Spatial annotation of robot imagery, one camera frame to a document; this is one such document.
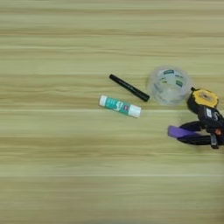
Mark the black box with white label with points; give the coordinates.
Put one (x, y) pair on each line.
(210, 115)

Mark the yellow tape measure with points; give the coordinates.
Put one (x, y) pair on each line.
(204, 99)

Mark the clear tape roll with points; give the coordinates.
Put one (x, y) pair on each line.
(169, 85)

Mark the green and white glue stick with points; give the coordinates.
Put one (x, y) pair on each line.
(120, 106)

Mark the black marker pen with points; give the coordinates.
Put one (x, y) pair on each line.
(129, 88)

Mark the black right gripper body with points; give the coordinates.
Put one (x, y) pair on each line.
(217, 137)

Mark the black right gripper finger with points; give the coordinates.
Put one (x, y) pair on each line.
(195, 140)
(194, 126)

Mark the purple eraser block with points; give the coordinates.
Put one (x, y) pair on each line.
(175, 131)

